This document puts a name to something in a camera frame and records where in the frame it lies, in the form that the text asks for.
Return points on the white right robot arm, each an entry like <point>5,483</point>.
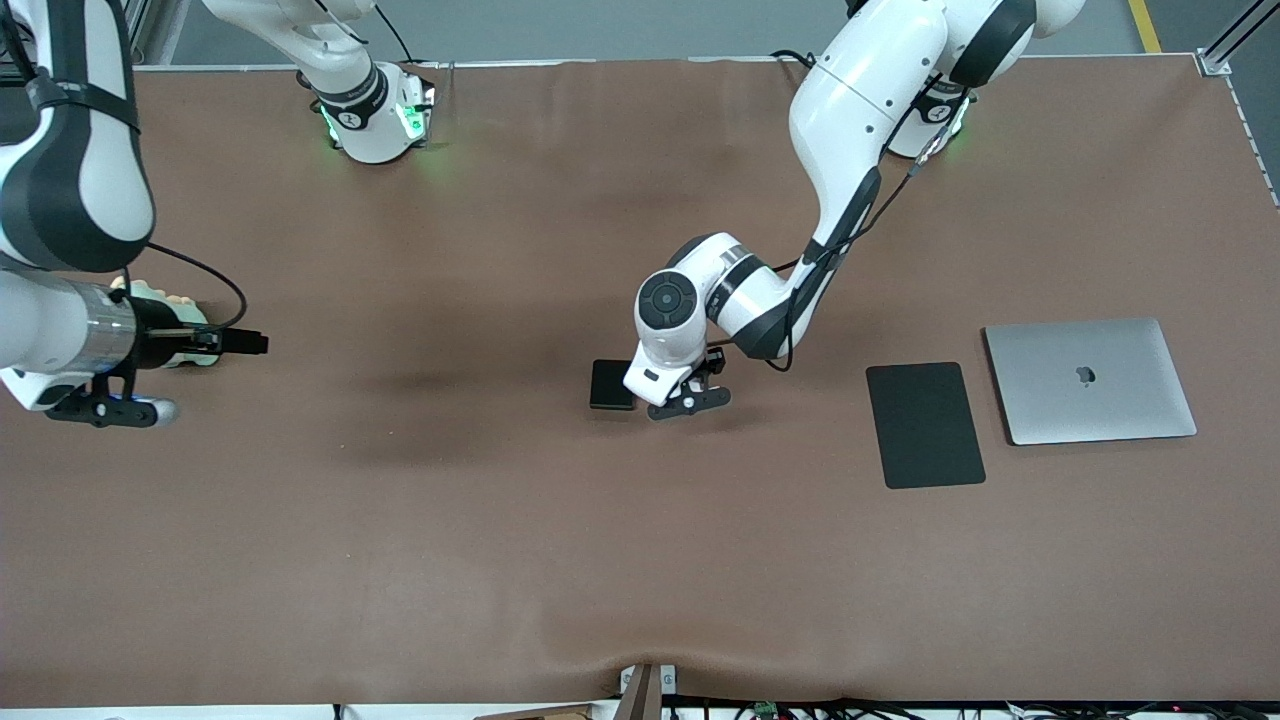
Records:
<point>100,210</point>

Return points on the black mouse pad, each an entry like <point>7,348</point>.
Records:
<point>925,425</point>

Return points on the green dinosaur plush toy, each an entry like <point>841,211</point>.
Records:
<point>150,289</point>

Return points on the brown table cover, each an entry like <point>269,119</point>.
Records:
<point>400,550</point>

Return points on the silver closed laptop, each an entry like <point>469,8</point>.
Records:
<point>1090,410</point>

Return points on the aluminium frame profile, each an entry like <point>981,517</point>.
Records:
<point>1215,62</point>
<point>150,30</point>

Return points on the grey table edge bracket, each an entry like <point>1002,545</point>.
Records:
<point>640,695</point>

